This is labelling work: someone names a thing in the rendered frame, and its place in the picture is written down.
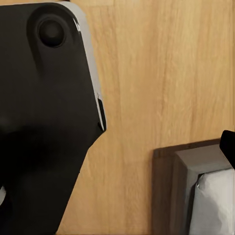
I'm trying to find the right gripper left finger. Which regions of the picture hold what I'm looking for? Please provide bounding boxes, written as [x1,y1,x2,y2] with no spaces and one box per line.
[0,130,25,190]

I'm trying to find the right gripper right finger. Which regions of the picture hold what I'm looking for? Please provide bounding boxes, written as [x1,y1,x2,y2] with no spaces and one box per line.
[219,130,235,170]

